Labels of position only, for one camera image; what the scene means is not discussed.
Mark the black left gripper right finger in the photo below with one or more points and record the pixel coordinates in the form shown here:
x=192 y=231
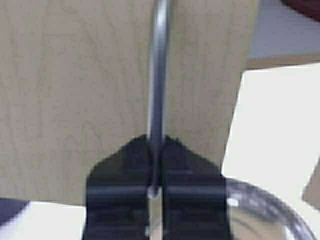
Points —
x=194 y=195

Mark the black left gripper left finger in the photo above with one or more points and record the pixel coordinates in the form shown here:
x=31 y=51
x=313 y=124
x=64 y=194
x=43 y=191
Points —
x=116 y=190

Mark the large steel bowl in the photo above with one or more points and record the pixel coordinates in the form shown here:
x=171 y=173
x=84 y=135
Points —
x=256 y=214

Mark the wooden cabinet door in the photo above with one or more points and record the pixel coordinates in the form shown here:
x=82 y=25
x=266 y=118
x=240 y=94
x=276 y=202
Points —
x=74 y=85

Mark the steel cabinet handle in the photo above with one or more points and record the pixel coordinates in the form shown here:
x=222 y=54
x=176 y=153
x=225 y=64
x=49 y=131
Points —
x=158 y=72

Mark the wooden cabinet shelf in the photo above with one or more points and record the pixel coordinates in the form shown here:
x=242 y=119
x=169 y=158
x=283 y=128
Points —
x=282 y=61

